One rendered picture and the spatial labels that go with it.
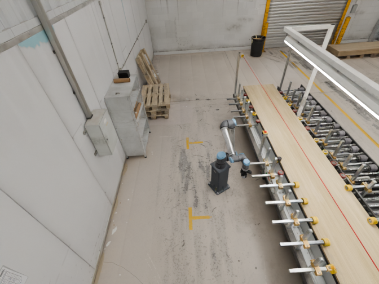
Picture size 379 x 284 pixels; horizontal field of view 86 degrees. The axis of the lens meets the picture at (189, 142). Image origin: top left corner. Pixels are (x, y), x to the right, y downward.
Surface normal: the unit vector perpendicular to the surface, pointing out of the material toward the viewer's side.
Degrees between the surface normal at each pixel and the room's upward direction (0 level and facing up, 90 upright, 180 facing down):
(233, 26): 90
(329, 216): 0
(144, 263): 0
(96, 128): 90
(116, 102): 90
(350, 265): 0
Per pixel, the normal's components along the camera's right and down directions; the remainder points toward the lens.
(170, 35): 0.04, 0.68
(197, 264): -0.05, -0.73
